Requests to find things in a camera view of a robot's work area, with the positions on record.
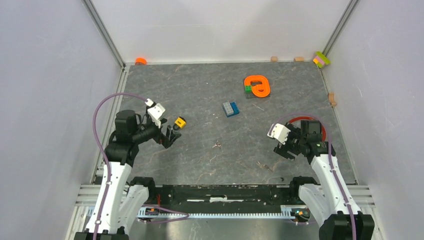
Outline curved wooden piece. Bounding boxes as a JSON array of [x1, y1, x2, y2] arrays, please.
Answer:
[[328, 92, 337, 107]]

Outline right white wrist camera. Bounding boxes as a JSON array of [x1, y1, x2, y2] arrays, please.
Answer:
[[267, 123, 291, 144]]

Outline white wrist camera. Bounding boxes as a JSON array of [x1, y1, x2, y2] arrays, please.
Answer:
[[267, 123, 291, 144], [147, 103, 166, 129]]

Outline purple cable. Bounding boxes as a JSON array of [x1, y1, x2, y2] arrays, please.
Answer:
[[92, 92, 190, 240], [267, 113, 358, 240]]

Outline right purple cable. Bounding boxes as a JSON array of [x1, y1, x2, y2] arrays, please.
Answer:
[[267, 113, 358, 240]]

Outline grey blue brick stack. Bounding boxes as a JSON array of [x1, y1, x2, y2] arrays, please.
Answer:
[[222, 101, 240, 118]]

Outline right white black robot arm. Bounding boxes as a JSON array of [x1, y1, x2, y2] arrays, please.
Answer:
[[267, 117, 375, 240]]

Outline yellow black padlock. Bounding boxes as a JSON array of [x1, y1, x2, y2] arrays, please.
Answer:
[[172, 116, 187, 131]]

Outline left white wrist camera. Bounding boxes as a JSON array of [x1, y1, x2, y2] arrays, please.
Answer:
[[147, 103, 166, 129]]

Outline red cable loop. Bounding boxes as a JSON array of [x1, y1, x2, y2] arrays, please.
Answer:
[[285, 115, 327, 143]]

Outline light blue toothed cable duct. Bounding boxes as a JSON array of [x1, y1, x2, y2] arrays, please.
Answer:
[[137, 207, 295, 220]]

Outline orange track on grey plate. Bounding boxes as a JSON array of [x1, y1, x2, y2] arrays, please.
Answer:
[[243, 75, 271, 99]]

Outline orange round cap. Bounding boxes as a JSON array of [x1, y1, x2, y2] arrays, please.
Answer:
[[134, 57, 147, 65]]

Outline aluminium frame rails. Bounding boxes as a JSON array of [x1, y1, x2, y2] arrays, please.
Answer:
[[65, 0, 129, 240]]

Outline green pink yellow brick stack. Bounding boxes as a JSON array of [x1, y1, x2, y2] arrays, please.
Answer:
[[312, 51, 331, 69]]

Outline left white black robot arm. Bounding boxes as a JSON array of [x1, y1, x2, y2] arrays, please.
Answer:
[[74, 105, 181, 240]]

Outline small silver key bunch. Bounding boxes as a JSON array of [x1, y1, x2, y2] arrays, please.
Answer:
[[212, 142, 222, 149]]

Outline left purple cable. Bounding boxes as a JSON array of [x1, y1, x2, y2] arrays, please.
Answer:
[[92, 92, 190, 240]]

